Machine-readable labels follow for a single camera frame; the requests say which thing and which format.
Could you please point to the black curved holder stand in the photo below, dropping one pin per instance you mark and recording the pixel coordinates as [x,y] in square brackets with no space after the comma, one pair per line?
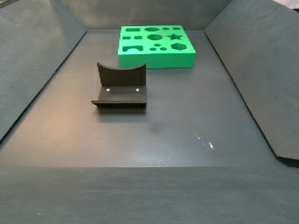
[121,86]

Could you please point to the green shape sorter block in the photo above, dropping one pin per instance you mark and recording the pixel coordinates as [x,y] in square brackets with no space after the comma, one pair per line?
[160,46]

